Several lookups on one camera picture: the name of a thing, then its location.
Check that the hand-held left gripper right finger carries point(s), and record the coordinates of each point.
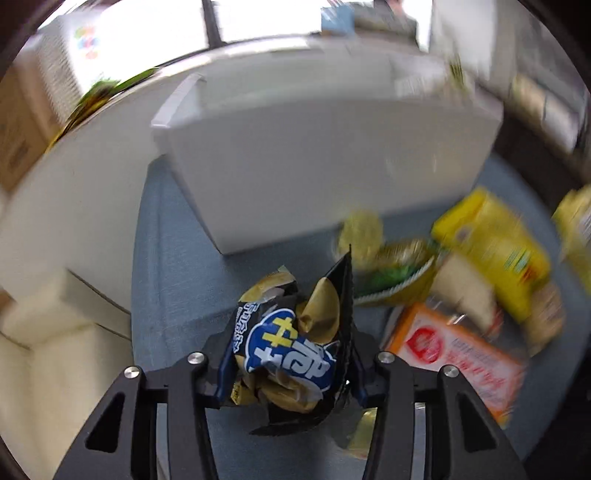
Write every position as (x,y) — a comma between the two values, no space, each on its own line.
(364,369)

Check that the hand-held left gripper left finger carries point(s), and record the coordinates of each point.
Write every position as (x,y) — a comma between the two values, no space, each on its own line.
(213,369)

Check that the black and gold snack bag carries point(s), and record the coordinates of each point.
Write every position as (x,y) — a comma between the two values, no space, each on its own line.
(288,341)

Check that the white plastic bin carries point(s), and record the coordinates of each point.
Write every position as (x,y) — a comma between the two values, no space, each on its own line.
(323,157)

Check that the orange snack packet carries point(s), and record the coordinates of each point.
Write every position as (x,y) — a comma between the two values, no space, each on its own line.
(457,360)

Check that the green and gold snack bag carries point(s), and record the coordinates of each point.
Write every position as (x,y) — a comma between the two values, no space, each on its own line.
(392,272)

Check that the blue grey mat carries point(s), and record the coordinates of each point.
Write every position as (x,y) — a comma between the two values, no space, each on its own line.
(184,258)

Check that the clear wrapped bread packet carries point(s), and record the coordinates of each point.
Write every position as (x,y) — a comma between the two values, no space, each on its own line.
(466,290)

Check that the yellow snack bag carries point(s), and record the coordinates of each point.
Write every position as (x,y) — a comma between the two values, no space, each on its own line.
(496,251)

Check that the white box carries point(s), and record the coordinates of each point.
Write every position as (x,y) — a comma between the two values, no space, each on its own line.
(41,323)

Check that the yellow snack packet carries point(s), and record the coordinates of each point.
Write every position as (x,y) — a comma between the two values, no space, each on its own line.
(575,226)

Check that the cardboard box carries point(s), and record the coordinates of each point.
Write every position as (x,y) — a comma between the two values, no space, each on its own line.
(18,134)

